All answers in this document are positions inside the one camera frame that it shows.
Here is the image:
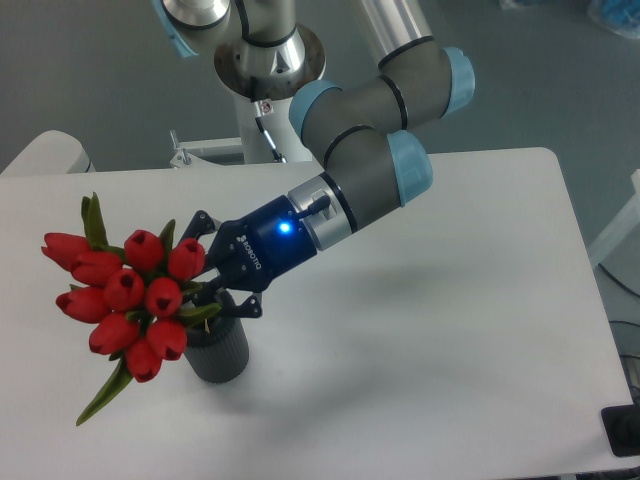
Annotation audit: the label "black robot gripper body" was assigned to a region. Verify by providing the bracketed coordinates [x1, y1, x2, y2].
[205, 195, 317, 293]

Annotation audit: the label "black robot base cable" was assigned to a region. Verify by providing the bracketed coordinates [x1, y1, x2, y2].
[248, 75, 289, 165]

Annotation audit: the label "white furniture at right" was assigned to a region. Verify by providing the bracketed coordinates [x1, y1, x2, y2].
[587, 170, 639, 269]

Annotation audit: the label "black cables at right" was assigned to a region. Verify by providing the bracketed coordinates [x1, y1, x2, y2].
[597, 259, 640, 406]

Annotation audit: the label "white metal base frame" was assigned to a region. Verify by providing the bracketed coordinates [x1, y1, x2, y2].
[168, 129, 321, 171]

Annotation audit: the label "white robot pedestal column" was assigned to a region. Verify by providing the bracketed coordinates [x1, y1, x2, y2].
[214, 24, 326, 144]

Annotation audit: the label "red tulip bouquet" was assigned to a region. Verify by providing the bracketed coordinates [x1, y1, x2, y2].
[41, 194, 222, 425]

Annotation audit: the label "dark grey ribbed vase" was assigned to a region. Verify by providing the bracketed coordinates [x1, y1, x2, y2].
[184, 314, 249, 384]

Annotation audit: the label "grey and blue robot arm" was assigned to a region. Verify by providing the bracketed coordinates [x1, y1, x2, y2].
[153, 1, 475, 318]

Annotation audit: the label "white rounded furniture at left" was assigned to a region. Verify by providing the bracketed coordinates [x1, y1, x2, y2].
[1, 130, 96, 178]

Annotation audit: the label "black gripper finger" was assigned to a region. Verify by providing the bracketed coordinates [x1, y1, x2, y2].
[178, 210, 221, 250]
[192, 282, 263, 318]

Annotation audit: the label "blue plastic bag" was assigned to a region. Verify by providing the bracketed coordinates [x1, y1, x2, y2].
[587, 0, 639, 40]

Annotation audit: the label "black device at table edge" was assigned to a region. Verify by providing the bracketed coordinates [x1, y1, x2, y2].
[601, 404, 639, 458]

